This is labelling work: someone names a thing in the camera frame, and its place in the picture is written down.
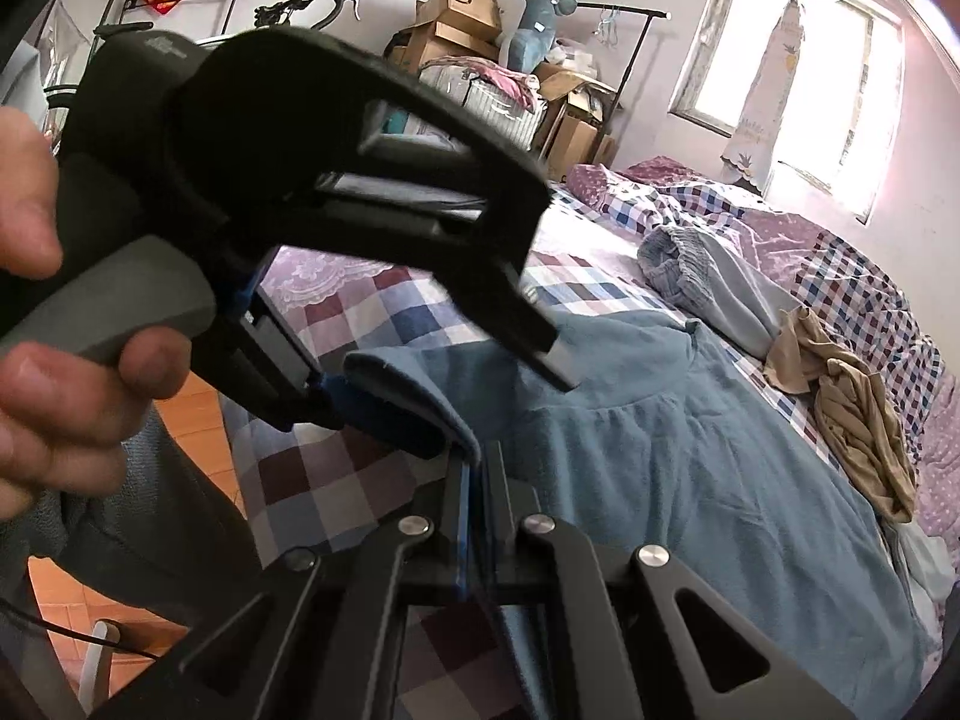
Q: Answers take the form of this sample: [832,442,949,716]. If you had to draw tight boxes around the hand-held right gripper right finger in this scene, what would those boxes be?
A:
[484,439,857,720]

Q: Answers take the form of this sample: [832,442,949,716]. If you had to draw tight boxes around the window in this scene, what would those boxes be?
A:
[671,0,908,222]

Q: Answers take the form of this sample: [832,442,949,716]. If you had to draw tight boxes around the printed cardboard box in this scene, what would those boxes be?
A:
[416,0,503,38]

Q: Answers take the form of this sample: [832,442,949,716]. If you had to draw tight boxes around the plain cardboard box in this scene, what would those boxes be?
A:
[390,21,500,72]

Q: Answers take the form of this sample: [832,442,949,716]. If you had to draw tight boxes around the tan T-shirt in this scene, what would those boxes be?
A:
[763,306,920,524]

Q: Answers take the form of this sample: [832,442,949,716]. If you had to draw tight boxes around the black clothes rack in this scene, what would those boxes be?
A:
[577,0,668,113]

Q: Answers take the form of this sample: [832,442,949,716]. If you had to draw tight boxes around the white printed curtain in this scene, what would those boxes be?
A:
[720,0,863,185]

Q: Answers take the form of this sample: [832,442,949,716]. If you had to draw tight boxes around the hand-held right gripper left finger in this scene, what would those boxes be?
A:
[88,457,473,720]

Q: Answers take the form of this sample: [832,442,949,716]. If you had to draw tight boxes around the blue shark plush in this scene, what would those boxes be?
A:
[499,0,578,72]

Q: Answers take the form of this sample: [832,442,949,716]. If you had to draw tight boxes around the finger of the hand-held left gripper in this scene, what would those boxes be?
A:
[193,255,451,460]
[178,25,580,392]

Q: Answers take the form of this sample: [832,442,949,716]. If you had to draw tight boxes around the white suitcase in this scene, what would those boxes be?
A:
[416,64,548,147]

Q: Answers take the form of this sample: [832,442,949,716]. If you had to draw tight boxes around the person's left hand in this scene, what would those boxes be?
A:
[0,106,196,520]

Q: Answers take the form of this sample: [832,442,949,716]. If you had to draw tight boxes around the stack of cardboard boxes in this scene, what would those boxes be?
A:
[532,64,616,117]

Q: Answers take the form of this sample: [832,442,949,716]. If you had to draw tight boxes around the pink cloth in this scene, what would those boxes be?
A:
[457,64,541,98]

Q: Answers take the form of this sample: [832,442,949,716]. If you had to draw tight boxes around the light blue pants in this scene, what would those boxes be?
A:
[637,223,957,601]

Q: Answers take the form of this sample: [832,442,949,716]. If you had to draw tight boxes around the teal T-shirt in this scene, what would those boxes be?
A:
[341,311,942,720]

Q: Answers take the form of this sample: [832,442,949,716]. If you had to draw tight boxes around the checked and dotted duvet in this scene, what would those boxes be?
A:
[566,156,960,541]

